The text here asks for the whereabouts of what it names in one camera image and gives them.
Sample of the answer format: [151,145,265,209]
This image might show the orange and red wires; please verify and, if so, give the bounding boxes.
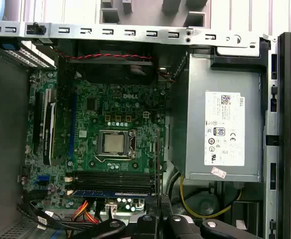
[71,200,100,225]

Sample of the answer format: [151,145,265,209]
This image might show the CPU socket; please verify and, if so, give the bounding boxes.
[96,128,138,160]

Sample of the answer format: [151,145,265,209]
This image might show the black PC case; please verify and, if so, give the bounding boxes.
[0,19,291,239]

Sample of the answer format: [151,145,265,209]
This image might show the green Dell motherboard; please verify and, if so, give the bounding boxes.
[20,69,170,215]

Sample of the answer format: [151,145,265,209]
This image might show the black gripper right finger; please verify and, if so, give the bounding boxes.
[160,194,261,239]

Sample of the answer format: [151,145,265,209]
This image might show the white board connector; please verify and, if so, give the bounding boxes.
[105,202,118,214]

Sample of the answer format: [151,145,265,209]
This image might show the grey parts rack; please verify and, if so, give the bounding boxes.
[99,0,211,27]

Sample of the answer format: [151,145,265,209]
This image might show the grey power supply unit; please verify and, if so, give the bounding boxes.
[169,53,266,183]

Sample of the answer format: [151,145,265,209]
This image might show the black RAM slot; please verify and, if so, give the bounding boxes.
[74,170,154,177]
[74,181,154,189]
[74,176,154,183]

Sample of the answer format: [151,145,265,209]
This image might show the black fan shroud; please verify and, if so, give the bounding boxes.
[56,39,156,86]

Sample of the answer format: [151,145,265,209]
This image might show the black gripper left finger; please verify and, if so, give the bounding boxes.
[70,196,160,239]

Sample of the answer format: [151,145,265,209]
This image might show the yellow wire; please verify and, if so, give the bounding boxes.
[178,174,243,220]

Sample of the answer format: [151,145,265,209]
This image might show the RAM stick with blue label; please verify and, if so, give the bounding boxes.
[72,189,150,198]

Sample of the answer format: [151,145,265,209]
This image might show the black expansion slot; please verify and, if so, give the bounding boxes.
[32,91,43,155]

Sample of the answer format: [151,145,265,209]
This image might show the white power supply label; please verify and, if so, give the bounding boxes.
[204,90,246,167]

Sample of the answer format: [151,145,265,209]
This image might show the metal socket cover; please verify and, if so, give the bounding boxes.
[97,130,132,156]

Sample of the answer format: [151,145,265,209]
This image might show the perforated metal bracket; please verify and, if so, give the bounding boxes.
[0,41,57,71]

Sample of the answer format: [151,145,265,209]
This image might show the red and black twisted wire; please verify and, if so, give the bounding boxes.
[56,50,154,61]

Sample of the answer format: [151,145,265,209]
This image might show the black cable bundle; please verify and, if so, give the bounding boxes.
[15,201,74,233]

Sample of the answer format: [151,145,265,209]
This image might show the silver CPU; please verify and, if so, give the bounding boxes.
[104,132,125,154]

